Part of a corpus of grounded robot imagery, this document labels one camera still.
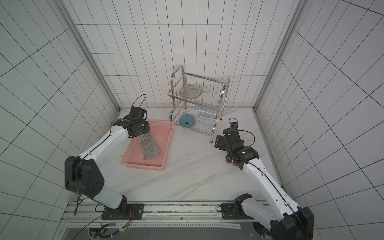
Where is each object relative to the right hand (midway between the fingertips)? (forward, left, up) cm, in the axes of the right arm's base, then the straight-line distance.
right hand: (219, 139), depth 80 cm
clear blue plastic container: (+27, +6, -8) cm, 29 cm away
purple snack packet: (-4, -7, -17) cm, 19 cm away
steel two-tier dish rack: (+17, +13, +11) cm, 25 cm away
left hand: (+5, +45, -3) cm, 45 cm away
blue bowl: (+21, +21, -11) cm, 32 cm away
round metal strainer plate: (+29, +18, +9) cm, 35 cm away
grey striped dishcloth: (-1, +42, -13) cm, 44 cm away
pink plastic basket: (+15, +39, -18) cm, 46 cm away
